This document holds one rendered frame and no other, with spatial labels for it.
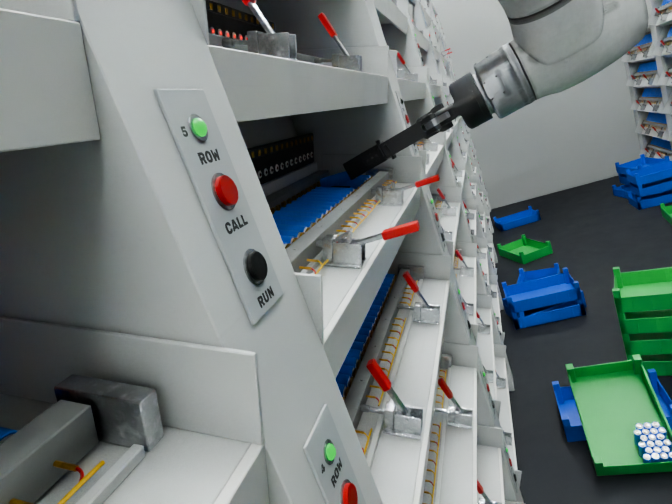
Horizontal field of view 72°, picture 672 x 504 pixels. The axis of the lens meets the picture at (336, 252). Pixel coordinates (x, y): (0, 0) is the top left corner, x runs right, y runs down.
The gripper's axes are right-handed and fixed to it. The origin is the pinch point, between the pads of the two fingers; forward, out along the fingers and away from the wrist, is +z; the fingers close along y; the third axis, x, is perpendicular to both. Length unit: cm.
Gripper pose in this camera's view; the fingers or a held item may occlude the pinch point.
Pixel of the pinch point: (366, 160)
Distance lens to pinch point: 78.0
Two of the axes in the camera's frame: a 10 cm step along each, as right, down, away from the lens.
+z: -8.1, 4.0, 4.2
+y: -3.1, 3.2, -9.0
